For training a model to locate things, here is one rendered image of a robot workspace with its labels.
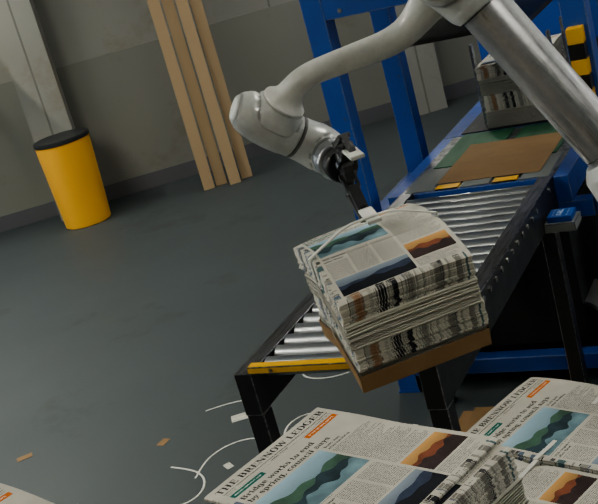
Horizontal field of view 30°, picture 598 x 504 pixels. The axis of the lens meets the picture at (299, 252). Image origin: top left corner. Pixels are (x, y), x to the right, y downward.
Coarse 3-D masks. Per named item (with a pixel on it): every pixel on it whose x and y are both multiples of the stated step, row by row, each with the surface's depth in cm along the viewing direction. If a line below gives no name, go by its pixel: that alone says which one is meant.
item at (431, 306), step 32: (352, 256) 225; (384, 256) 223; (416, 256) 219; (448, 256) 217; (320, 288) 228; (352, 288) 216; (384, 288) 214; (416, 288) 216; (448, 288) 217; (352, 320) 215; (384, 320) 217; (416, 320) 219; (448, 320) 221; (480, 320) 223; (352, 352) 221; (384, 352) 220; (416, 352) 223
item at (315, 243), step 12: (408, 204) 249; (384, 216) 244; (396, 216) 240; (348, 228) 246; (360, 228) 241; (372, 228) 237; (312, 240) 249; (324, 240) 242; (336, 240) 237; (300, 252) 241; (300, 264) 251; (312, 288) 245; (324, 312) 243; (324, 324) 249
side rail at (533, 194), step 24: (528, 192) 358; (552, 192) 366; (528, 216) 337; (504, 240) 322; (528, 240) 335; (504, 264) 311; (480, 288) 292; (504, 288) 309; (456, 360) 269; (432, 384) 259; (456, 384) 267; (432, 408) 262
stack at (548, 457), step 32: (544, 384) 228; (576, 384) 224; (512, 416) 219; (544, 416) 216; (576, 416) 212; (512, 448) 207; (544, 448) 204; (576, 448) 202; (544, 480) 195; (576, 480) 192
